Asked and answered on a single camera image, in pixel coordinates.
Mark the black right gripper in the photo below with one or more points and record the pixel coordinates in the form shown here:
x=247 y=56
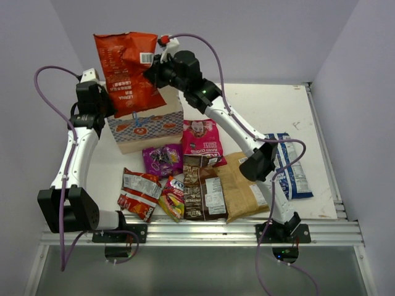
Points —
x=154 y=71

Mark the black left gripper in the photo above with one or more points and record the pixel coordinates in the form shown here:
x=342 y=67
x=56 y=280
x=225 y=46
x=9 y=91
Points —
x=103 y=94

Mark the blue checkered paper bag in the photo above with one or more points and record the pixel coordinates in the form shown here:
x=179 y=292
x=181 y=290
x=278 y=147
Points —
x=151 y=128

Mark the orange Lerna cassava chips bag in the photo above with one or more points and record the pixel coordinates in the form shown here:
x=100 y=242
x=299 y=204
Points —
x=124 y=58

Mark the pink hand cooked chips bag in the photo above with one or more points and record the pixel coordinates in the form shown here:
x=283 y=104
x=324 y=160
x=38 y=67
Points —
x=201 y=137

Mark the brown Kettle chips bag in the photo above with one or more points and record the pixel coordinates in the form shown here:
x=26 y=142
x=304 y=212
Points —
x=203 y=191

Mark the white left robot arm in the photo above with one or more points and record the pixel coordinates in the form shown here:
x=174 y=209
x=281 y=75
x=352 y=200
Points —
x=66 y=205

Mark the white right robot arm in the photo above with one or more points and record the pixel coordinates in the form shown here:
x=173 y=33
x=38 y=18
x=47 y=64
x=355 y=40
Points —
x=259 y=167

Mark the purple candy bag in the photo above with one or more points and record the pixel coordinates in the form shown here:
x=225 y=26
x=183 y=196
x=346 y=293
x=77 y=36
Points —
x=163 y=161

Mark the red Doritos bag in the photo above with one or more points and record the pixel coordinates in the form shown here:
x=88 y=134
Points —
x=139 y=194

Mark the colourful Fox's candy bag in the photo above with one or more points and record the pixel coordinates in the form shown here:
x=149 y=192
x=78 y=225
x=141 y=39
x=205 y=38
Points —
x=172 y=200

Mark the tan kraft snack bag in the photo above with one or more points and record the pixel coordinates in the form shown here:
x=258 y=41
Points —
x=242 y=197

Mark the blue Doritos bag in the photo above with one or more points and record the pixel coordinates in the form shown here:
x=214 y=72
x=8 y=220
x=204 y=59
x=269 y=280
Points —
x=293 y=180

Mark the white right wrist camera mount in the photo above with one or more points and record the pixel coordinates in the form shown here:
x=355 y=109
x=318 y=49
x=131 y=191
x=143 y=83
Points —
x=169 y=46

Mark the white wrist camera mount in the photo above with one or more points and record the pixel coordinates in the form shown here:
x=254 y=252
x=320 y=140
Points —
x=89 y=75
x=169 y=46

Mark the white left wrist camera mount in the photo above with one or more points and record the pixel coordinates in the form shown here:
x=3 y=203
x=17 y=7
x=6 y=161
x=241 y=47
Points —
x=89 y=75

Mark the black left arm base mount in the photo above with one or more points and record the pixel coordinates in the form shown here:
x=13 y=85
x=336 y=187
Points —
x=125 y=233

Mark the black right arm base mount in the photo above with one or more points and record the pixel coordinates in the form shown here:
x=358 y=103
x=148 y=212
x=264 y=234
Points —
x=291 y=232

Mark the aluminium front rail frame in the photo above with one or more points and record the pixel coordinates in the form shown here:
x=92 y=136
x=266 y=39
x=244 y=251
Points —
x=209 y=258

